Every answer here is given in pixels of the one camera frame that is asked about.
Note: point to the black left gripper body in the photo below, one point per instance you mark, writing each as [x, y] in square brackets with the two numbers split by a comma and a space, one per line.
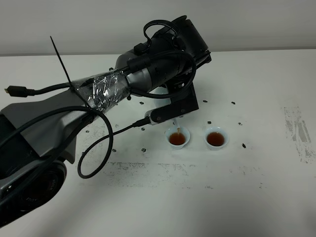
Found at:
[178, 85]

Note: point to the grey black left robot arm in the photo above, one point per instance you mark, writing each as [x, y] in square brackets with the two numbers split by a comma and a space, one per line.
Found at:
[36, 138]

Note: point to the left pale blue tea cup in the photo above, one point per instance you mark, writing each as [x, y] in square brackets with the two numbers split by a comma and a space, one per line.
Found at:
[177, 137]

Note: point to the pale blue tea cup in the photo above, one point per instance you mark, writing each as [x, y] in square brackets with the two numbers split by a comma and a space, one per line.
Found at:
[216, 138]
[177, 137]

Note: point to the right pale blue tea cup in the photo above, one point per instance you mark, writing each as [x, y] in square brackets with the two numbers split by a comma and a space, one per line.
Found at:
[216, 138]

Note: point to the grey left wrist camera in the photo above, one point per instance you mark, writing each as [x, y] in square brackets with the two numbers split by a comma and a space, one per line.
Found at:
[171, 108]

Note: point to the black cable tie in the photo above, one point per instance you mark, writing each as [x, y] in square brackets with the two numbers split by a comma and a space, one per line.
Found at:
[61, 64]

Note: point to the loose black cable plug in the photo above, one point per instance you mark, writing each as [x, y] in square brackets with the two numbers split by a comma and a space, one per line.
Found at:
[21, 91]

